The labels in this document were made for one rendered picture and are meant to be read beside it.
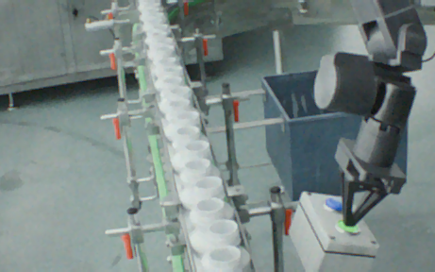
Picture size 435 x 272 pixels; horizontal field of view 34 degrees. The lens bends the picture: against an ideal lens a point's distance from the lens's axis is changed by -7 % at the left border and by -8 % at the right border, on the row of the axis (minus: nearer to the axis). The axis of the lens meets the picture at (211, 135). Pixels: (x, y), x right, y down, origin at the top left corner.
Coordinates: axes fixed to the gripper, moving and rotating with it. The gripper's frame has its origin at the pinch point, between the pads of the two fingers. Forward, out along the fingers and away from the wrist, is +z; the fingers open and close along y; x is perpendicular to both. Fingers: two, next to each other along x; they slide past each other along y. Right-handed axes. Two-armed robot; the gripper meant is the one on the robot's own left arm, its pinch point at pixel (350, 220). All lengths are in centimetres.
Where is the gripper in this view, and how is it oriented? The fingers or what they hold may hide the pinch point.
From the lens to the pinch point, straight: 97.7
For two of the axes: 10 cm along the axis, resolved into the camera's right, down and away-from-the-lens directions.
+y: 1.4, 3.9, -9.1
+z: -2.4, 9.1, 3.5
